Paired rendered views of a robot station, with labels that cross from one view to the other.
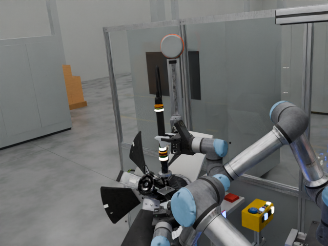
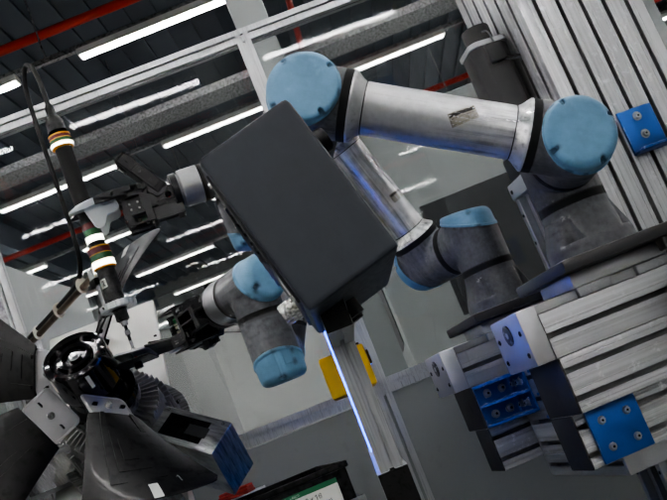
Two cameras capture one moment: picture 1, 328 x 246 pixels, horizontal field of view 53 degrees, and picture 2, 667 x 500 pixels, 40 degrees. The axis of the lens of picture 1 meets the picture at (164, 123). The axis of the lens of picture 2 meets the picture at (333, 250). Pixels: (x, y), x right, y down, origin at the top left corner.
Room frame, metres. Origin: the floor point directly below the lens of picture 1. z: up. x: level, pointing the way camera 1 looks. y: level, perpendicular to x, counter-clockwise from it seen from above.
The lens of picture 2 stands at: (0.10, 0.96, 0.94)
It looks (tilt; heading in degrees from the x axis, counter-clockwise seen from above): 10 degrees up; 313
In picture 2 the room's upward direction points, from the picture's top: 22 degrees counter-clockwise
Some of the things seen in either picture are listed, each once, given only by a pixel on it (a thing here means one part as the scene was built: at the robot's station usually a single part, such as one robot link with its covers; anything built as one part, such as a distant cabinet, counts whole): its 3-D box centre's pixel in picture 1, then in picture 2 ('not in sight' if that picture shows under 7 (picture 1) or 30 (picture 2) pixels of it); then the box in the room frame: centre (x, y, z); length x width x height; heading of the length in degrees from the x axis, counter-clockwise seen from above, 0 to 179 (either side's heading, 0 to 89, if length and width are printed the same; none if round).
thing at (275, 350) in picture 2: not in sight; (274, 347); (1.15, 0.04, 1.08); 0.11 x 0.08 x 0.11; 135
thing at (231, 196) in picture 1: (231, 197); (235, 492); (1.99, -0.41, 0.87); 0.08 x 0.08 x 0.02; 39
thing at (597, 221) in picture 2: not in sight; (582, 226); (0.85, -0.43, 1.09); 0.15 x 0.15 x 0.10
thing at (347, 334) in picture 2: not in sight; (337, 326); (0.85, 0.20, 1.04); 0.24 x 0.03 x 0.03; 136
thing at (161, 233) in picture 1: (161, 243); (251, 287); (1.14, 0.05, 1.18); 0.11 x 0.08 x 0.09; 172
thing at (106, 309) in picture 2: (164, 164); (109, 287); (1.56, 0.02, 1.33); 0.09 x 0.07 x 0.10; 171
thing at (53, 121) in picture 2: (161, 136); (84, 210); (1.55, 0.02, 1.49); 0.04 x 0.04 x 0.46
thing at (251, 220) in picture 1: (257, 215); (348, 375); (1.51, -0.45, 1.02); 0.16 x 0.10 x 0.11; 136
